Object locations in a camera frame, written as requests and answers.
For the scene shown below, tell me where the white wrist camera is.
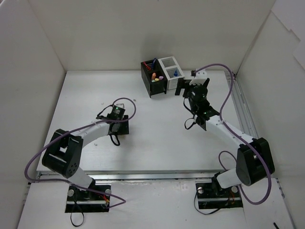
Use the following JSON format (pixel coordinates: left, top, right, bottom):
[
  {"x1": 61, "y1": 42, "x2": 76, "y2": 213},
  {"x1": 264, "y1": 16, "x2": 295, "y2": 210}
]
[
  {"x1": 189, "y1": 69, "x2": 208, "y2": 86},
  {"x1": 115, "y1": 103, "x2": 125, "y2": 109}
]

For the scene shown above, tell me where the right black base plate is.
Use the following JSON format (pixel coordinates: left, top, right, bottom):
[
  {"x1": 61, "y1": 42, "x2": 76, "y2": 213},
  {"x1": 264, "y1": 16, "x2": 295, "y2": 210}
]
[{"x1": 195, "y1": 182, "x2": 243, "y2": 211}]

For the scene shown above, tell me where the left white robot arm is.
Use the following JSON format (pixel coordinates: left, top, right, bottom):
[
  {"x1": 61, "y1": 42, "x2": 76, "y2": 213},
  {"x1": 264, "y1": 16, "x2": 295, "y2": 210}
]
[{"x1": 41, "y1": 104, "x2": 129, "y2": 200}]

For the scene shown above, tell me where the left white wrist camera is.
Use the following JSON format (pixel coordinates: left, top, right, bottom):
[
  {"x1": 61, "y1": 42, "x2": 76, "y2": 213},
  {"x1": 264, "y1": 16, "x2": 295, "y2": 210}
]
[{"x1": 115, "y1": 103, "x2": 125, "y2": 109}]

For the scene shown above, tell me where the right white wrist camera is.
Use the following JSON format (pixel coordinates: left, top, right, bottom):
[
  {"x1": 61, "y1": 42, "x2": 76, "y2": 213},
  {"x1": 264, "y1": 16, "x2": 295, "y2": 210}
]
[{"x1": 189, "y1": 69, "x2": 208, "y2": 86}]

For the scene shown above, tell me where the red gel pen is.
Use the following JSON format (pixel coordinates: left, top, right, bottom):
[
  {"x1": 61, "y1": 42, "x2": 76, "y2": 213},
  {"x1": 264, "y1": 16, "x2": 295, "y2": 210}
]
[{"x1": 143, "y1": 62, "x2": 153, "y2": 71}]

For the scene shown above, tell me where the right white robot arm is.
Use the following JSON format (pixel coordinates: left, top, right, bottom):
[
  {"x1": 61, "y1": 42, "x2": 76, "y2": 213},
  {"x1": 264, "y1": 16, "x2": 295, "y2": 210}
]
[{"x1": 175, "y1": 78, "x2": 275, "y2": 197}]

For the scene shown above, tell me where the aluminium side rail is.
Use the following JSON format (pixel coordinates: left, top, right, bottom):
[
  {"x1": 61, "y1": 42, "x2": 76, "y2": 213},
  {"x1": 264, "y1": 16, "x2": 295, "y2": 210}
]
[{"x1": 226, "y1": 73, "x2": 275, "y2": 186}]

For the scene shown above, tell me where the black pen holder box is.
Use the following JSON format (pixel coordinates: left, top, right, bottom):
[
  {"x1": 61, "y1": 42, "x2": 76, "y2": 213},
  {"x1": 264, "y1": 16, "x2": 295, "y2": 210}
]
[{"x1": 141, "y1": 58, "x2": 167, "y2": 97}]

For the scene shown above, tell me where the white pen holder box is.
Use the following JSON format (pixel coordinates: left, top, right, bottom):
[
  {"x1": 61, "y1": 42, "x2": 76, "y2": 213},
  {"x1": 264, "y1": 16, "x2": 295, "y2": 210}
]
[{"x1": 158, "y1": 56, "x2": 185, "y2": 91}]

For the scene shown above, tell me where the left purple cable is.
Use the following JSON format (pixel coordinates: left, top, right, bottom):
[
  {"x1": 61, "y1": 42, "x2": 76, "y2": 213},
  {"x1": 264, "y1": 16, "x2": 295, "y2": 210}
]
[{"x1": 24, "y1": 97, "x2": 137, "y2": 208}]

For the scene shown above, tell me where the aluminium front rail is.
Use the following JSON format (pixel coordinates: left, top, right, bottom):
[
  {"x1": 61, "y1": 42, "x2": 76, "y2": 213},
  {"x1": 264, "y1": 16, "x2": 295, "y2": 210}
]
[{"x1": 35, "y1": 169, "x2": 270, "y2": 182}]

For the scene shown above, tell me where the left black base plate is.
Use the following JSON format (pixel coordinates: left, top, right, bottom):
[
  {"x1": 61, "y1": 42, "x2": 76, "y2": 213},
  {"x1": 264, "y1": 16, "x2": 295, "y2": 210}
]
[{"x1": 65, "y1": 185, "x2": 110, "y2": 213}]

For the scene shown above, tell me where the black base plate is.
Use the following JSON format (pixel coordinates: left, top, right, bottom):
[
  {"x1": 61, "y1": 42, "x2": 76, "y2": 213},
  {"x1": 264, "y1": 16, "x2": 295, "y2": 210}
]
[
  {"x1": 65, "y1": 185, "x2": 110, "y2": 213},
  {"x1": 195, "y1": 182, "x2": 243, "y2": 211}
]

